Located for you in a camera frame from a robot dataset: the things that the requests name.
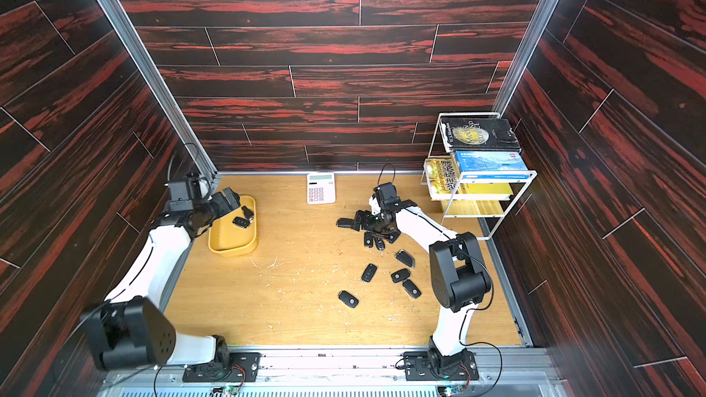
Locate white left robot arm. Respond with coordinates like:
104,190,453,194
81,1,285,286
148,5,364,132
81,174,240,372

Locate black car key right lower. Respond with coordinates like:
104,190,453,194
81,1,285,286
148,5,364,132
402,279,421,299

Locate yellow book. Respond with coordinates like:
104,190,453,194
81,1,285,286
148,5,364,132
425,158,513,201

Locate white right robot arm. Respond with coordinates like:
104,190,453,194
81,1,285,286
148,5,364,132
336,182,494,376

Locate black VW car key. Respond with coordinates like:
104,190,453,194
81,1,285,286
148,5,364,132
364,232,374,248

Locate yellow plastic storage box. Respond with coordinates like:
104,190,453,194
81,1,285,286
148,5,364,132
208,195,258,257

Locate black car key right middle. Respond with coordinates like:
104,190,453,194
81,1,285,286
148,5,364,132
391,268,411,283

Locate white calculator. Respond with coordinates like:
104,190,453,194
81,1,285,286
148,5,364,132
306,172,336,205

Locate white metal shelf rack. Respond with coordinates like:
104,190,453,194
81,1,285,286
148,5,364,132
420,112,538,241

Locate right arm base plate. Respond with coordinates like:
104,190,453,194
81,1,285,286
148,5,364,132
395,348,479,382

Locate black chrome Mercedes car key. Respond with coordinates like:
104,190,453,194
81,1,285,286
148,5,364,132
241,205,255,222

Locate black book gold emblem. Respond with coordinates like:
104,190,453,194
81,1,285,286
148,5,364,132
439,117,521,153

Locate small black car key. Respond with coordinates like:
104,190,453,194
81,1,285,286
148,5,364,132
387,233,400,244

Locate black car key right upper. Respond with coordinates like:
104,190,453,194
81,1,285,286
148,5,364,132
395,250,416,268

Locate black flip car key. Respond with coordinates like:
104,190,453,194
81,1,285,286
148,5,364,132
233,217,251,229

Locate black car key front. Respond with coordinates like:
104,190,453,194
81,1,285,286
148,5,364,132
338,290,360,309

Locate large black smart key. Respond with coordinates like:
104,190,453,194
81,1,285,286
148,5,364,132
336,218,355,229

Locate blue book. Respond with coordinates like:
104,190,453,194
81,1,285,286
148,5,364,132
452,151,531,183

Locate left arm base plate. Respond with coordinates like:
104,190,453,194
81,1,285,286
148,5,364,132
182,352,261,384

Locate black car key centre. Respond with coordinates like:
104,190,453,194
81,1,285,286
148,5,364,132
361,264,378,283

